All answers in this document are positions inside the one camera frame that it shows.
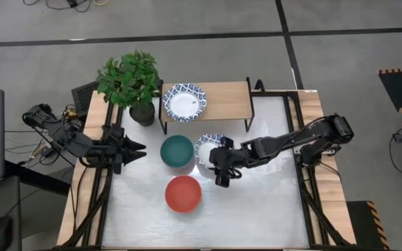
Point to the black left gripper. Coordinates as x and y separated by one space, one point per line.
113 150

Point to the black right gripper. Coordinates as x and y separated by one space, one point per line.
230 160

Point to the green plastic bowl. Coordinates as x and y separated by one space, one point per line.
176 150

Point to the wooden shelf with black frame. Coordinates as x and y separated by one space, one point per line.
225 101

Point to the black power adapter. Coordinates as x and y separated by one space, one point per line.
72 2

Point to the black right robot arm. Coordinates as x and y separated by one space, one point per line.
291 139

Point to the green plant in black pot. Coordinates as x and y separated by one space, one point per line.
127 80

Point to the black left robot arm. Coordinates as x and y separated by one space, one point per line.
72 139

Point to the black perforated box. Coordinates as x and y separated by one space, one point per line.
82 97

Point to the black metal table frame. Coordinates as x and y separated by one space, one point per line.
277 93

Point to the orange plastic bowl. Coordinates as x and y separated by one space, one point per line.
183 193

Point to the blue floral paper bowl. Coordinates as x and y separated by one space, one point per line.
202 150
183 102

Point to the black computer mouse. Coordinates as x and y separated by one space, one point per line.
1 231

